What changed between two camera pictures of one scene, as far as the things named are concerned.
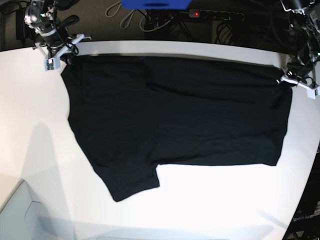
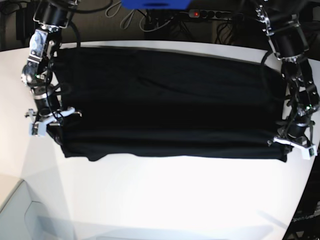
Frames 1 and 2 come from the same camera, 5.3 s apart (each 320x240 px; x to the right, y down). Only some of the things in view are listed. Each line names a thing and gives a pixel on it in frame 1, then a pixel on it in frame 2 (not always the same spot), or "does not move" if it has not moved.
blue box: x=156 y=4 does not move
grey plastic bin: x=21 y=218 does not move
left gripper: x=298 y=80 → x=297 y=135
